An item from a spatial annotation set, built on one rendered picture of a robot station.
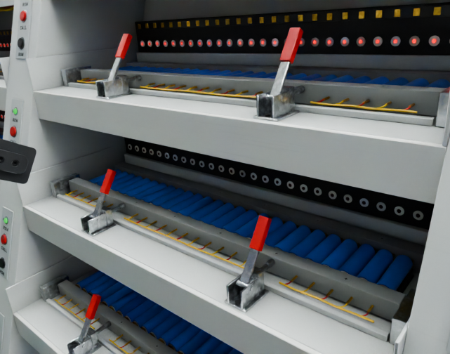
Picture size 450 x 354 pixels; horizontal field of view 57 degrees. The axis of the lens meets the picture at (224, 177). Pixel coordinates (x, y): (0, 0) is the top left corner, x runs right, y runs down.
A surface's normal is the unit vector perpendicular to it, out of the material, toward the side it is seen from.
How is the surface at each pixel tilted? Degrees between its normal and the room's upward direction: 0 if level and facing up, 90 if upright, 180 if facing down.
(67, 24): 90
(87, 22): 90
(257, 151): 109
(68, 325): 19
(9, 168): 90
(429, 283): 90
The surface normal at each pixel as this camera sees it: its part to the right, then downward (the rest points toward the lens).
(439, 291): -0.63, 0.00
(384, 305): -0.65, 0.32
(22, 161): 0.77, 0.18
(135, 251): -0.06, -0.93
